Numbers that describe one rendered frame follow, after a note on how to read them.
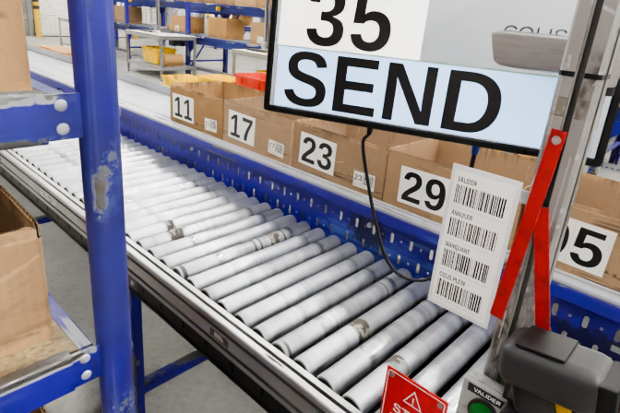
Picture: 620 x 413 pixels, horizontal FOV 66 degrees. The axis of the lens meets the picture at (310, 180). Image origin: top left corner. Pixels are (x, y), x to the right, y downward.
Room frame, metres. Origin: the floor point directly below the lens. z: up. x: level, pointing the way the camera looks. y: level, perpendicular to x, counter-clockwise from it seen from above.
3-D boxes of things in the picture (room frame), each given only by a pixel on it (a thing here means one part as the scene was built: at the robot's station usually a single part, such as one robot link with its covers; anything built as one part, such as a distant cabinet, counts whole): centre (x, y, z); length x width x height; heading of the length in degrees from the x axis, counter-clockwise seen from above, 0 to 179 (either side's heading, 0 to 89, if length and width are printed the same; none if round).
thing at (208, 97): (2.10, 0.42, 0.96); 0.39 x 0.29 x 0.17; 49
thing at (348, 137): (1.57, -0.17, 0.96); 0.39 x 0.29 x 0.17; 48
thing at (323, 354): (0.96, -0.18, 0.72); 0.52 x 0.05 x 0.05; 138
